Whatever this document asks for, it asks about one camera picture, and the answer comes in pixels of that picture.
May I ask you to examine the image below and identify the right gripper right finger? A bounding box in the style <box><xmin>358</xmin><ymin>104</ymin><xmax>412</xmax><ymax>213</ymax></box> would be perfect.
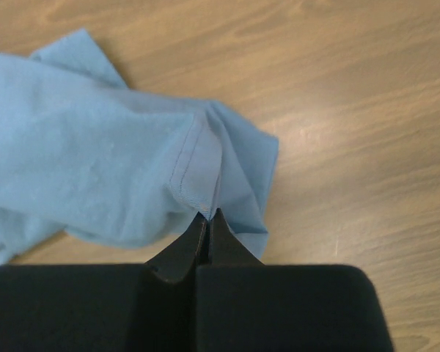
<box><xmin>208</xmin><ymin>208</ymin><xmax>263</xmax><ymax>266</ymax></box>

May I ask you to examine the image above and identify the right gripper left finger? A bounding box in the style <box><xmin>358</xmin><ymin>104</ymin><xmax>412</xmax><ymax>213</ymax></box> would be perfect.
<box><xmin>145</xmin><ymin>213</ymin><xmax>208</xmax><ymax>285</ymax></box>

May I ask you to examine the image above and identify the grey-blue t shirt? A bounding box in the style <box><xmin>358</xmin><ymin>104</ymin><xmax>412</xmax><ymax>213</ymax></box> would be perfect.
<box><xmin>0</xmin><ymin>30</ymin><xmax>279</xmax><ymax>265</ymax></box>

